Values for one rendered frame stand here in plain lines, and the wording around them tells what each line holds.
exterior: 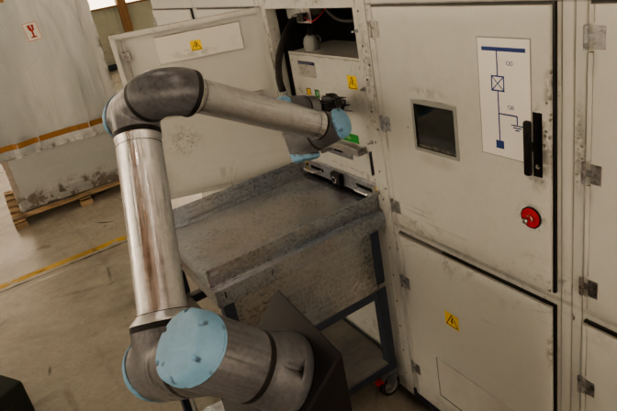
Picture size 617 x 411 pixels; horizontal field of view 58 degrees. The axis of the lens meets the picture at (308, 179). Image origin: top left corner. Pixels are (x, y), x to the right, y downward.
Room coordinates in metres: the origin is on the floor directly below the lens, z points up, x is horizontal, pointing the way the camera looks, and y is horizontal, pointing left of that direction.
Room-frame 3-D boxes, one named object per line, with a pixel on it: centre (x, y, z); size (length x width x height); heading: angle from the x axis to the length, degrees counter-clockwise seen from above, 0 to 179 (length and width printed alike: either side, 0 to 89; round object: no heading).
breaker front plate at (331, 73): (2.09, -0.13, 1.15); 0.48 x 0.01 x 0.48; 29
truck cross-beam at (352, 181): (2.10, -0.15, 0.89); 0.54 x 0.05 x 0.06; 29
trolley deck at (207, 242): (1.91, 0.20, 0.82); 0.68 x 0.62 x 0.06; 119
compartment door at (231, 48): (2.38, 0.37, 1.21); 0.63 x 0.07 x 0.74; 94
